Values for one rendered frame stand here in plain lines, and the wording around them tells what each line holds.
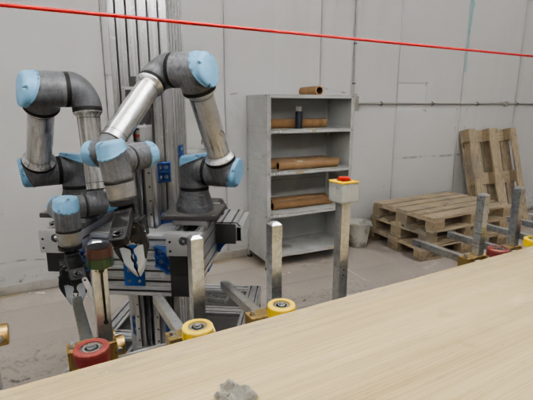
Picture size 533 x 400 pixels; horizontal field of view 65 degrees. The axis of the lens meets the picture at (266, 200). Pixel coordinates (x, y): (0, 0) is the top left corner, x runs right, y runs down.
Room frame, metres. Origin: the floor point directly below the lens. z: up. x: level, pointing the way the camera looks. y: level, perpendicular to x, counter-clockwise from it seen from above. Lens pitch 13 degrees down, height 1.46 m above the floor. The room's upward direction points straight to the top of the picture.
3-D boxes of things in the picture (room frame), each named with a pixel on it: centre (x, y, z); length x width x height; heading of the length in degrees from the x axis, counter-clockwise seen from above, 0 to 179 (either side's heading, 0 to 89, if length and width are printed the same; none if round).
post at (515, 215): (1.82, -1.12, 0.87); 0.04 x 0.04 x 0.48; 29
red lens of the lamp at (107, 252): (0.93, 0.39, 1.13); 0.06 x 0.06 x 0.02
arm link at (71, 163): (1.72, 0.79, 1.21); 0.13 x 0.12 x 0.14; 126
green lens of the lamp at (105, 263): (0.93, 0.39, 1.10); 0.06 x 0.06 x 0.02
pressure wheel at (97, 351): (0.88, 0.41, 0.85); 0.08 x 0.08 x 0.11
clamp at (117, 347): (0.96, 0.43, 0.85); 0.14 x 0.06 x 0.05; 119
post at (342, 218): (1.34, -0.25, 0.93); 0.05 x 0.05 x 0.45; 29
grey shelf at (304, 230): (3.96, -0.31, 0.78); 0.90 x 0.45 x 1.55; 116
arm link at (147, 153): (1.18, 0.37, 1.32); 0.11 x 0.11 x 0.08; 69
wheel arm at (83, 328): (1.06, 0.50, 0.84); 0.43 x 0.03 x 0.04; 29
